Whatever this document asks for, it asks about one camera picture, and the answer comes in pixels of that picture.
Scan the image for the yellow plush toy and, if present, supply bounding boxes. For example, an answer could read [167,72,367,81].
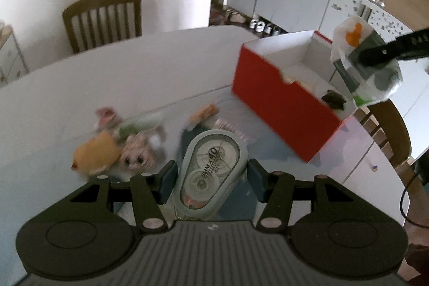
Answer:
[71,131,122,176]

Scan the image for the white grey wipes packet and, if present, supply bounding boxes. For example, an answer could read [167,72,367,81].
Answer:
[331,16,403,107]

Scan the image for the bagged toothpicks pack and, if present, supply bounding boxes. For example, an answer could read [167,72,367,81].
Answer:
[186,104,219,131]

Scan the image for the dark speckled pouch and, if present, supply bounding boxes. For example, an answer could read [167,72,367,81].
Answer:
[321,89,347,110]

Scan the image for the striped cat face plush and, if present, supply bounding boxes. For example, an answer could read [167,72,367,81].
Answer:
[119,133,164,174]

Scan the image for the green white glue stick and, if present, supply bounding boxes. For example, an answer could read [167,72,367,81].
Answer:
[113,113,166,142]

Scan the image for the red white small tube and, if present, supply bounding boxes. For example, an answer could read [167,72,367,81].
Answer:
[95,107,123,131]

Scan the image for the brown chair beside box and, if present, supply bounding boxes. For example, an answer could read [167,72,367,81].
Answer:
[361,99,412,169]

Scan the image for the red cardboard shoe box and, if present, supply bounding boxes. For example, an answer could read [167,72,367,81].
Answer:
[232,31,356,162]

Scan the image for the white shoe pair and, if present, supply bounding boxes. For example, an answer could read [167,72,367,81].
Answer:
[249,18,266,33]

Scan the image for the brown wooden slatted chair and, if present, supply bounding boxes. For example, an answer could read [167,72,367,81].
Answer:
[62,0,143,54]

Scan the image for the white drawer sideboard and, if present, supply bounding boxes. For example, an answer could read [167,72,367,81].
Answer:
[0,25,29,88]

